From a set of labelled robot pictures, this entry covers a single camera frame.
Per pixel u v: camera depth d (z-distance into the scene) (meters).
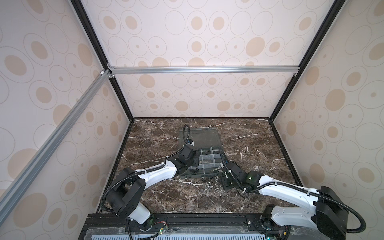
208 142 1.06
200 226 0.73
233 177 0.61
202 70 0.90
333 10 0.69
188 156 0.68
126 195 0.43
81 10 0.68
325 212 0.40
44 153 0.51
